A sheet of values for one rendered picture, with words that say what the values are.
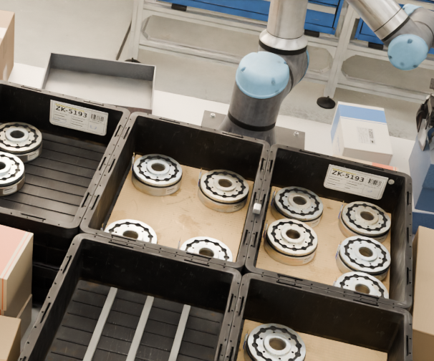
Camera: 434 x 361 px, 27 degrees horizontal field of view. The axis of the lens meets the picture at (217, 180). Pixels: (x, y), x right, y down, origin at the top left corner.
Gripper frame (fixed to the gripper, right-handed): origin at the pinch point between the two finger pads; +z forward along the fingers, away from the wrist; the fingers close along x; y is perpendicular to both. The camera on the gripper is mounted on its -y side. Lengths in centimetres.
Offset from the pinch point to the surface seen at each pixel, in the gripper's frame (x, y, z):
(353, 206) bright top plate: -19.4, 33.3, -3.5
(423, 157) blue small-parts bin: -0.2, 3.0, 1.9
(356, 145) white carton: -16.2, 0.7, 3.4
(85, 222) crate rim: -70, 61, -11
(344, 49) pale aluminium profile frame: -4, -140, 54
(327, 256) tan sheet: -24, 47, -1
